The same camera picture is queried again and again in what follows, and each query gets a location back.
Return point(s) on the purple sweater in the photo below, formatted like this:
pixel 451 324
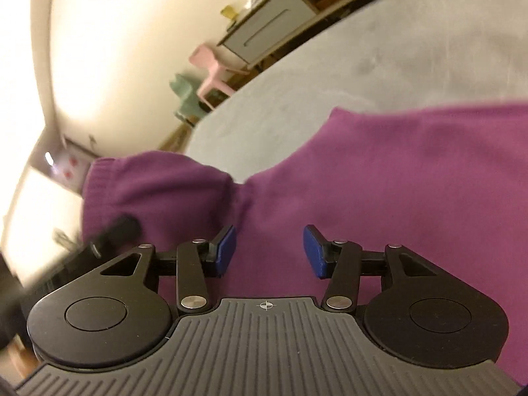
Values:
pixel 371 173

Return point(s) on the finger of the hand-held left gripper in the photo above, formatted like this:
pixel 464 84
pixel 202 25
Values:
pixel 119 229

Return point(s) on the green plastic chair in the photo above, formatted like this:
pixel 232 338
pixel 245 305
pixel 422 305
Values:
pixel 187 99

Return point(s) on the yellow jar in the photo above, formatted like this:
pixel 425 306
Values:
pixel 229 12

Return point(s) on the pink plastic chair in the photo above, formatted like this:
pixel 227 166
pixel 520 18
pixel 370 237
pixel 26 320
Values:
pixel 214 74

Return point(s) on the long grey low cabinet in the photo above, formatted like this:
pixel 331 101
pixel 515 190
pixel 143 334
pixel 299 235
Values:
pixel 268 29

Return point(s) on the white panel with red marks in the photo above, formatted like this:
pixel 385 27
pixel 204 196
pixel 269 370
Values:
pixel 70 167

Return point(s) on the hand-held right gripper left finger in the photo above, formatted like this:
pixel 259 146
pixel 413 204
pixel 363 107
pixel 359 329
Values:
pixel 226 251

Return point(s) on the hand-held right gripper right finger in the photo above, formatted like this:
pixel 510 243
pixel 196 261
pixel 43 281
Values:
pixel 315 251

